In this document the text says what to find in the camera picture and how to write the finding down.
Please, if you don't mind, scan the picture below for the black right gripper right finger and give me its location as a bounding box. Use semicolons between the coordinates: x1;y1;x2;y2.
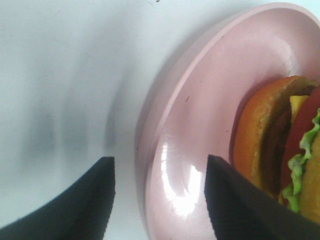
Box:
204;155;320;240

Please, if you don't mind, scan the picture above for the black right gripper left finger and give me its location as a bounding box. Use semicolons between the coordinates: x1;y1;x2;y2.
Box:
0;157;116;240

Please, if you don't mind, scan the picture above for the burger with lettuce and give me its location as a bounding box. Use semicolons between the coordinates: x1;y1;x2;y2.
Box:
233;75;320;223

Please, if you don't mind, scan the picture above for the pink round plate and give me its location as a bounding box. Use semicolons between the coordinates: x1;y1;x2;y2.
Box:
134;2;320;240

